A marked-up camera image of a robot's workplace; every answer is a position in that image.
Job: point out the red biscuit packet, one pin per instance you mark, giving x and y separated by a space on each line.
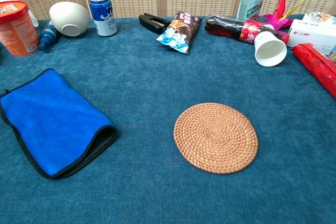
317 64

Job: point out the orange instant noodle tub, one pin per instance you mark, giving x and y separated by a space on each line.
17 30

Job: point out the white paper cup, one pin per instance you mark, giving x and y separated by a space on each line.
270 49

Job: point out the pink red feather shuttlecock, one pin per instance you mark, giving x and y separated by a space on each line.
274 19

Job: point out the white snack packet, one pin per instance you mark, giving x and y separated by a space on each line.
321 17

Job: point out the blue spray bottle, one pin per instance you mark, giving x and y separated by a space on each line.
48 37

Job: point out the cola bottle with red label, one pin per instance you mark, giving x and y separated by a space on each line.
223 26

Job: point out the grey blue cleaning cloth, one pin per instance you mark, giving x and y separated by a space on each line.
52 124

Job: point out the white ceramic bowl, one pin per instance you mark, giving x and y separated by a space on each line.
69 15

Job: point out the blue and white drink can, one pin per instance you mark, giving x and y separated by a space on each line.
103 16

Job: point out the black stapler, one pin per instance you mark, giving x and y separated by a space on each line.
151 23

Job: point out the blue table cloth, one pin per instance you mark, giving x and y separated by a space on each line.
157 197

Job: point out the round woven rattan coaster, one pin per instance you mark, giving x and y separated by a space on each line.
215 138

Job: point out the dark chocolate snack bag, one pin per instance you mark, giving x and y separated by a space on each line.
178 33

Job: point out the green and white lidded cup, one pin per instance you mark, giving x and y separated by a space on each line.
250 3

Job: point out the white carton box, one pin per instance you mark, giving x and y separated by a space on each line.
312 35

